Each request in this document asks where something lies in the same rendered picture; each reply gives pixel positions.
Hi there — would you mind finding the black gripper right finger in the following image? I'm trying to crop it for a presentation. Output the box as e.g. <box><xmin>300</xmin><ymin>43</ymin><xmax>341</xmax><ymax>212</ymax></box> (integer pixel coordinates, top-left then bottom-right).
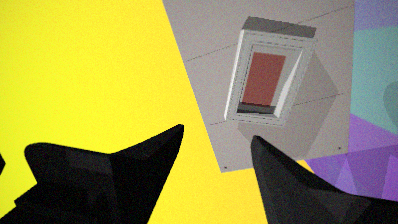
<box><xmin>251</xmin><ymin>135</ymin><xmax>398</xmax><ymax>224</ymax></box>

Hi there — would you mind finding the white picture frame with red picture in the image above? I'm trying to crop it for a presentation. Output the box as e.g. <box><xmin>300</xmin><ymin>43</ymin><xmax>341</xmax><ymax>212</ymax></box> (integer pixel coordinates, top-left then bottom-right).
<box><xmin>224</xmin><ymin>30</ymin><xmax>318</xmax><ymax>127</ymax></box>

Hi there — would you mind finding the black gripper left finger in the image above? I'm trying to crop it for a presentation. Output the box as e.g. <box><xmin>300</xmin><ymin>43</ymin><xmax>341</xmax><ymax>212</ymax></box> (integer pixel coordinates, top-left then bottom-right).
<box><xmin>24</xmin><ymin>124</ymin><xmax>184</xmax><ymax>224</ymax></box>

